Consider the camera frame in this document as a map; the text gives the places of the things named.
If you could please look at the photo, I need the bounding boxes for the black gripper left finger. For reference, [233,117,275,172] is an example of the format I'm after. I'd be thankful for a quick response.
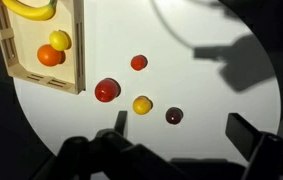
[114,110,129,138]

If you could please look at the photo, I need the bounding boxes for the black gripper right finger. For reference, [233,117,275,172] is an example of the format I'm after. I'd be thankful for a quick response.
[225,112,266,163]

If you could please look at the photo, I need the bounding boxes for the small red-orange round fruit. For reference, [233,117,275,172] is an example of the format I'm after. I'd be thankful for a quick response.
[130,54,149,72]

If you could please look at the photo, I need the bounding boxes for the wooden tray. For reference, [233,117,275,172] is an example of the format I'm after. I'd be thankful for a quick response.
[0,0,87,96]

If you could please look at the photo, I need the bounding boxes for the large red tomato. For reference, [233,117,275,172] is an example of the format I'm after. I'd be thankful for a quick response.
[94,77,122,103]

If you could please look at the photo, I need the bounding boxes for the dark purple plum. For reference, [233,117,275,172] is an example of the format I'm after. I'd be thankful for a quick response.
[165,106,184,126]

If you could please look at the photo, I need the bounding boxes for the orange fruit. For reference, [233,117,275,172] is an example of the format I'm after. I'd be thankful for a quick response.
[36,44,66,67]

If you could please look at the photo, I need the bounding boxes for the yellow lemon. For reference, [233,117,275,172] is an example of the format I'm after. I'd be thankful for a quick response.
[49,29,73,52]

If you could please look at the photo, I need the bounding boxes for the yellow banana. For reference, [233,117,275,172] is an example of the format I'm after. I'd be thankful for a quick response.
[1,0,58,22]

